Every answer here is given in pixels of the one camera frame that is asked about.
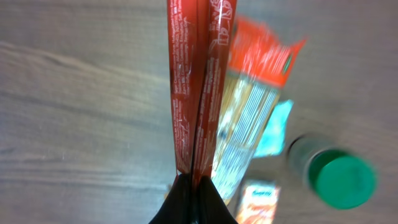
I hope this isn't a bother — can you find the green lid jar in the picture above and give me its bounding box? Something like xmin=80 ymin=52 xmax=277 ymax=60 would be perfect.
xmin=287 ymin=133 xmax=377 ymax=210

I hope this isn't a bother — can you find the long spaghetti pasta package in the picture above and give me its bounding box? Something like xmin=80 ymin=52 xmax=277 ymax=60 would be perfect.
xmin=211 ymin=16 xmax=305 ymax=203

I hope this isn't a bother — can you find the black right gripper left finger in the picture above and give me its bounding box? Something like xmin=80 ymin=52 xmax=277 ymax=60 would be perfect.
xmin=149 ymin=174 xmax=191 ymax=224

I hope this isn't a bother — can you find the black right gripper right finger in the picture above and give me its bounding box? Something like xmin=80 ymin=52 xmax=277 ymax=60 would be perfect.
xmin=197 ymin=177 xmax=238 ymax=224

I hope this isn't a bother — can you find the red stick packet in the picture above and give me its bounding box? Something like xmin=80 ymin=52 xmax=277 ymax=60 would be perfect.
xmin=167 ymin=0 xmax=237 ymax=186

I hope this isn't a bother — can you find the teal wet wipes pack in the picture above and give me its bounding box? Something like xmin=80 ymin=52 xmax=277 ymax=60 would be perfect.
xmin=253 ymin=100 xmax=294 ymax=158

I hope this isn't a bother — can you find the orange kleenex tissue pack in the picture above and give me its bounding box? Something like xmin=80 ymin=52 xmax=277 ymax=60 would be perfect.
xmin=235 ymin=179 xmax=281 ymax=224

